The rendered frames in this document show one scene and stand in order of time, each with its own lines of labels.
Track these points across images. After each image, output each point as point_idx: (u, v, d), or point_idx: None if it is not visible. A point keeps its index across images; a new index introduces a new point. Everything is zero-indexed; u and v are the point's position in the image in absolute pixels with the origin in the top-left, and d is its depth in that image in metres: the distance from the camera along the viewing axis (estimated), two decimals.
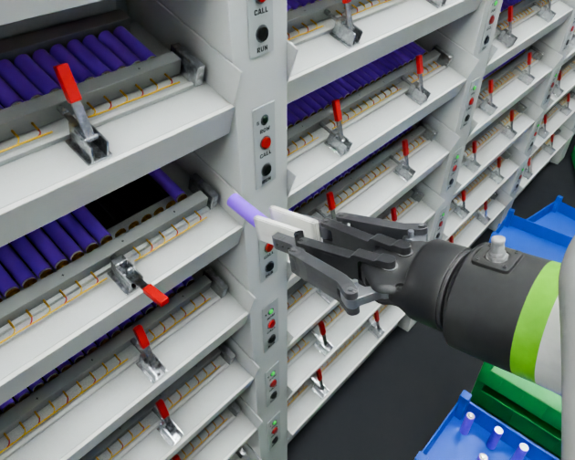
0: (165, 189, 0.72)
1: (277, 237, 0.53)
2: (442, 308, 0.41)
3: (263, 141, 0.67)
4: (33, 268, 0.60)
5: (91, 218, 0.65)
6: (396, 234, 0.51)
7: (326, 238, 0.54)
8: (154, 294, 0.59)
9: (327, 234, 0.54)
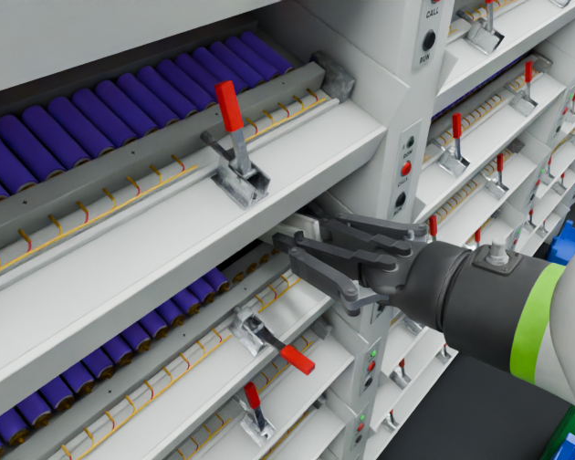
0: None
1: (277, 237, 0.53)
2: (442, 310, 0.41)
3: (405, 167, 0.57)
4: (146, 326, 0.49)
5: None
6: (396, 234, 0.51)
7: (326, 238, 0.54)
8: (297, 358, 0.48)
9: (327, 234, 0.54)
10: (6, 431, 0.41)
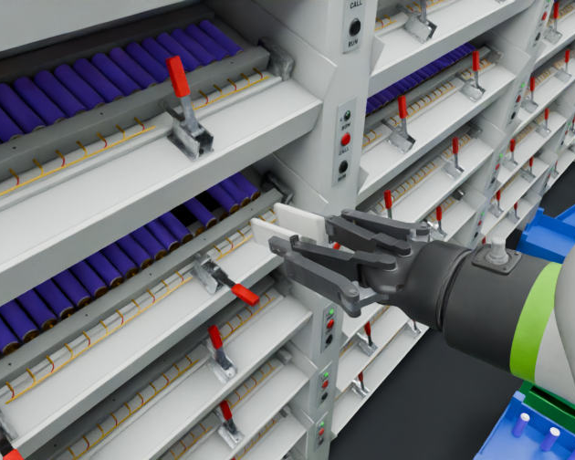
0: (239, 187, 0.71)
1: (273, 241, 0.53)
2: (442, 309, 0.41)
3: (344, 138, 0.66)
4: (120, 266, 0.58)
5: (172, 216, 0.64)
6: (399, 233, 0.51)
7: (331, 235, 0.54)
8: (245, 293, 0.58)
9: (332, 230, 0.54)
10: (1, 342, 0.50)
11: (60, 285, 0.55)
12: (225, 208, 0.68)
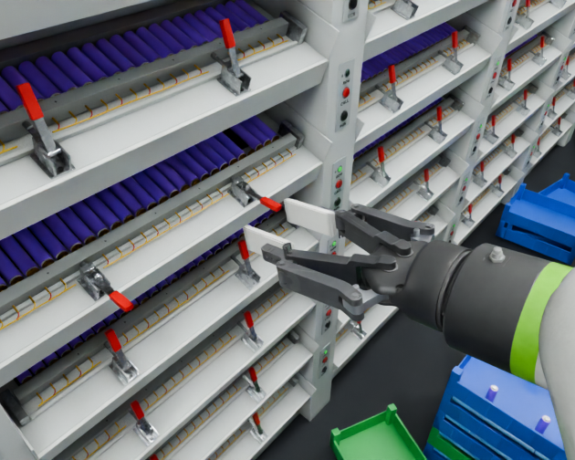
0: (262, 131, 0.90)
1: None
2: None
3: (344, 91, 0.85)
4: (175, 183, 0.78)
5: (212, 150, 0.83)
6: None
7: (296, 255, 0.50)
8: (270, 202, 0.77)
9: (297, 260, 0.50)
10: (97, 227, 0.69)
11: (134, 193, 0.75)
12: (253, 147, 0.87)
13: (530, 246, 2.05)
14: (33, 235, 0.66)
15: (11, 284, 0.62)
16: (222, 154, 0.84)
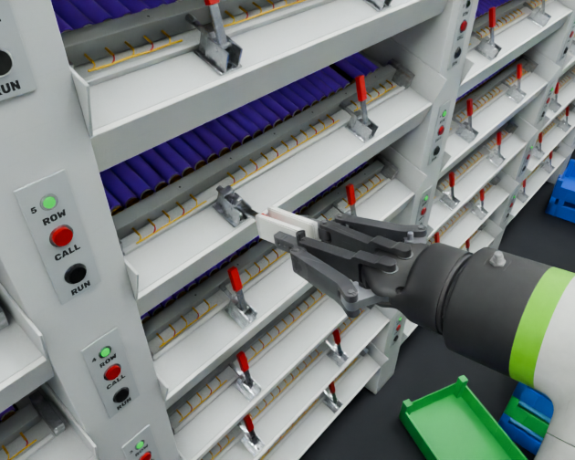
0: (362, 65, 0.86)
1: None
2: None
3: (463, 24, 0.81)
4: (287, 109, 0.73)
5: (318, 78, 0.79)
6: None
7: (308, 242, 0.52)
8: (358, 88, 0.73)
9: (308, 246, 0.52)
10: (218, 146, 0.65)
11: (248, 116, 0.70)
12: None
13: None
14: (156, 151, 0.62)
15: (142, 198, 0.58)
16: (328, 84, 0.79)
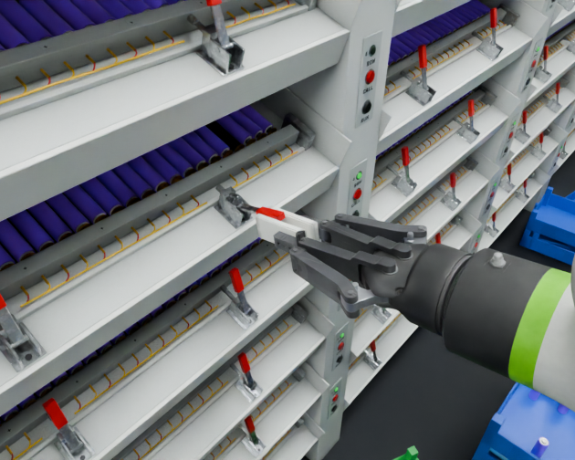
0: (253, 121, 0.70)
1: None
2: None
3: (369, 74, 0.65)
4: (135, 188, 0.58)
5: (186, 144, 0.63)
6: None
7: (308, 242, 0.52)
8: (268, 212, 0.56)
9: (308, 247, 0.52)
10: (17, 251, 0.49)
11: (76, 202, 0.55)
12: (240, 141, 0.67)
13: (559, 257, 1.85)
14: None
15: None
16: (199, 151, 0.64)
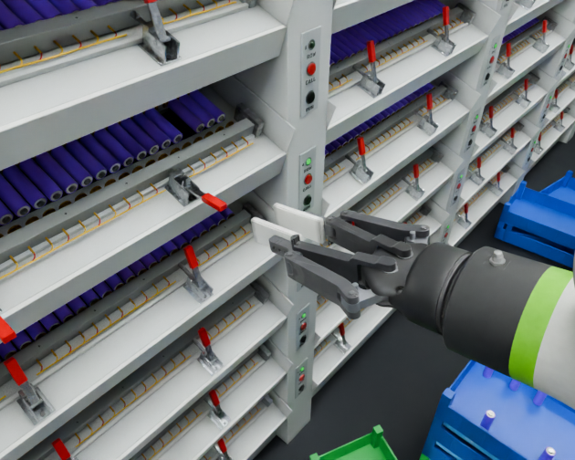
0: (206, 110, 0.76)
1: None
2: None
3: (309, 67, 0.71)
4: (90, 169, 0.64)
5: (141, 130, 0.69)
6: None
7: (303, 245, 0.51)
8: (213, 200, 0.62)
9: (304, 251, 0.51)
10: None
11: (35, 181, 0.61)
12: (193, 128, 0.73)
13: (531, 249, 1.91)
14: None
15: None
16: (152, 136, 0.70)
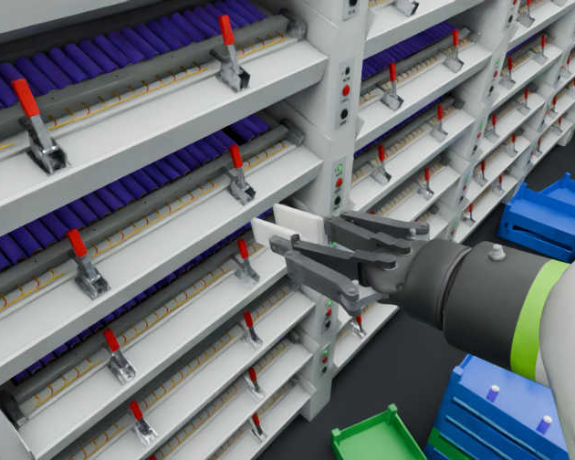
0: (256, 125, 0.90)
1: None
2: None
3: (345, 88, 0.85)
4: (168, 175, 0.77)
5: (204, 142, 0.83)
6: None
7: (303, 245, 0.51)
8: (233, 156, 0.77)
9: (304, 251, 0.51)
10: (88, 218, 0.69)
11: (125, 184, 0.74)
12: (245, 140, 0.87)
13: (530, 245, 2.04)
14: (23, 226, 0.66)
15: None
16: (214, 147, 0.83)
